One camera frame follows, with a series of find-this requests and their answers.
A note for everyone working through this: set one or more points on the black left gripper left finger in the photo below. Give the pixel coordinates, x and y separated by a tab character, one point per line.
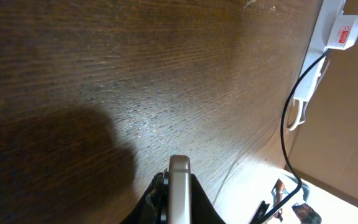
148	209

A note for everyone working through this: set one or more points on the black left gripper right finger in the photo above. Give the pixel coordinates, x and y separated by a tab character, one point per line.
202	210

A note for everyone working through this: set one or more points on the black Samsung Galaxy flip phone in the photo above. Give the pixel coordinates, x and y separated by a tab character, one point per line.
179	190

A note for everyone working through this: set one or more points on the white USB charger plug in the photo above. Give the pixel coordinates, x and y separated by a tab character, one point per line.
344	32

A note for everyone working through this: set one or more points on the white power strip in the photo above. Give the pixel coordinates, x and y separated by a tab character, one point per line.
328	12

